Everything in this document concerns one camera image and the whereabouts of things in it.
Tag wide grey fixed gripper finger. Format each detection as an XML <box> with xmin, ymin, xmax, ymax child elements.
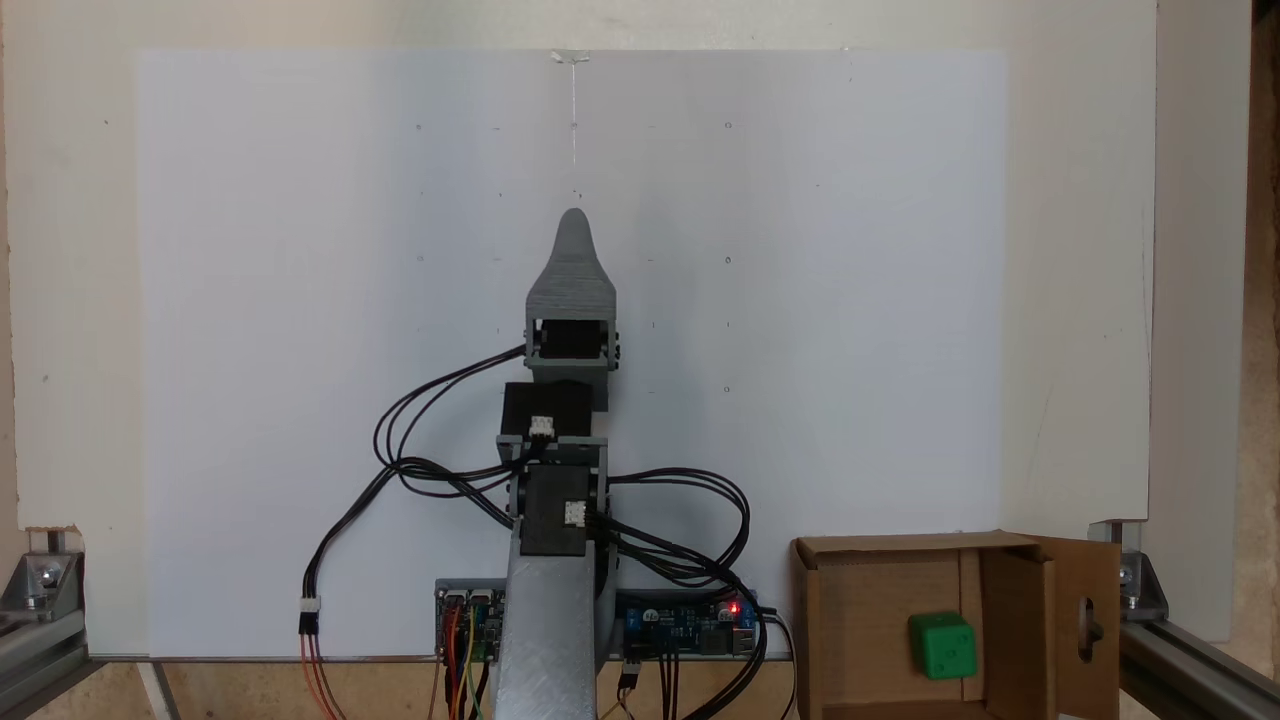
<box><xmin>524</xmin><ymin>207</ymin><xmax>618</xmax><ymax>323</ymax></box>

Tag green die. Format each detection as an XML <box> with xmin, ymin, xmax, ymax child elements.
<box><xmin>907</xmin><ymin>611</ymin><xmax>979</xmax><ymax>682</ymax></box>

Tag small controller circuit board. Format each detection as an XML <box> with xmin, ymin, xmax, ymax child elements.
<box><xmin>433</xmin><ymin>578</ymin><xmax>508</xmax><ymax>663</ymax></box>

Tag blue power circuit board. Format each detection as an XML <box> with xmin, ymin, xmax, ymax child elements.
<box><xmin>612</xmin><ymin>588</ymin><xmax>763</xmax><ymax>661</ymax></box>

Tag open cardboard box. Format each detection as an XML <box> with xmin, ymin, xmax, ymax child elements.
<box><xmin>793</xmin><ymin>530</ymin><xmax>1123</xmax><ymax>720</ymax></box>

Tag black servo cable bundle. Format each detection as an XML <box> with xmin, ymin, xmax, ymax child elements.
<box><xmin>373</xmin><ymin>345</ymin><xmax>531</xmax><ymax>523</ymax></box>
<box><xmin>598</xmin><ymin>470</ymin><xmax>753</xmax><ymax>593</ymax></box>

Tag coloured jumper wires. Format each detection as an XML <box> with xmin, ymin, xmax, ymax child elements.
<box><xmin>440</xmin><ymin>598</ymin><xmax>493</xmax><ymax>720</ymax></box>

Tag black cable with white connector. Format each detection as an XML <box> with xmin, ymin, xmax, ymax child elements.
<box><xmin>298</xmin><ymin>458</ymin><xmax>523</xmax><ymax>637</ymax></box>

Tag orange and red wires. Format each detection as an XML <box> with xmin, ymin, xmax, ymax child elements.
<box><xmin>300</xmin><ymin>632</ymin><xmax>347</xmax><ymax>720</ymax></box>

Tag metal corner bracket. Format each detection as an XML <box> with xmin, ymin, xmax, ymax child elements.
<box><xmin>0</xmin><ymin>528</ymin><xmax>87</xmax><ymax>616</ymax></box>
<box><xmin>1088</xmin><ymin>520</ymin><xmax>1169</xmax><ymax>623</ymax></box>

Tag aluminium frame post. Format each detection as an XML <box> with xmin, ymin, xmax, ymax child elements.
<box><xmin>1118</xmin><ymin>618</ymin><xmax>1280</xmax><ymax>720</ymax></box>
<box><xmin>0</xmin><ymin>605</ymin><xmax>93</xmax><ymax>720</ymax></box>

